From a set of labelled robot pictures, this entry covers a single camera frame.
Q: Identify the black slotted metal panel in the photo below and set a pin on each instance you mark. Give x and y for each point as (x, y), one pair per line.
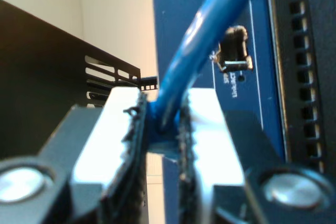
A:
(39, 77)

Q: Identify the black server unit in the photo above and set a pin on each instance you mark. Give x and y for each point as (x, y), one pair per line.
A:
(307, 64)

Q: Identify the blue network switch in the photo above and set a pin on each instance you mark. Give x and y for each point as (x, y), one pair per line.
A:
(236, 90)

